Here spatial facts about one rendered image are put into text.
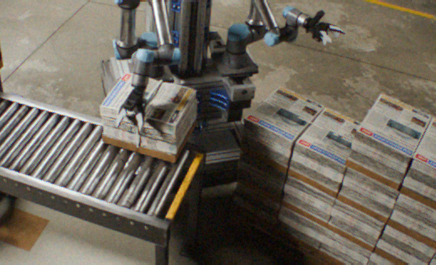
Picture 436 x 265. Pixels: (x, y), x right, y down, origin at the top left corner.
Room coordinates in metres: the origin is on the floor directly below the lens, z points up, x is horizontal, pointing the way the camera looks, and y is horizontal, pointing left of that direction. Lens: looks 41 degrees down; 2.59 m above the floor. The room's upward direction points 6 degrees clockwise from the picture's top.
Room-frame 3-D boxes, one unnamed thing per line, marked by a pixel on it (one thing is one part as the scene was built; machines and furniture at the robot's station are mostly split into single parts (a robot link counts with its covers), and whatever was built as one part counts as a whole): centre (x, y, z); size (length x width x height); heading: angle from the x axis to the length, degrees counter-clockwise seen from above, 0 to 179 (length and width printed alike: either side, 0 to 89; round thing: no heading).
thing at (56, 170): (1.86, 0.70, 0.77); 0.47 x 0.05 x 0.05; 167
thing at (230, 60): (2.73, -0.05, 0.87); 0.15 x 0.15 x 0.10
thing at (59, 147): (1.87, 0.77, 0.77); 0.47 x 0.05 x 0.05; 167
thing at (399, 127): (2.00, -0.82, 1.06); 0.37 x 0.29 x 0.01; 151
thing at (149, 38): (2.54, 0.42, 0.98); 0.13 x 0.12 x 0.14; 110
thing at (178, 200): (1.71, 0.12, 0.81); 0.43 x 0.03 x 0.02; 167
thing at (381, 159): (2.02, -0.83, 0.95); 0.38 x 0.29 x 0.23; 151
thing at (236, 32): (2.73, -0.05, 0.98); 0.13 x 0.12 x 0.14; 137
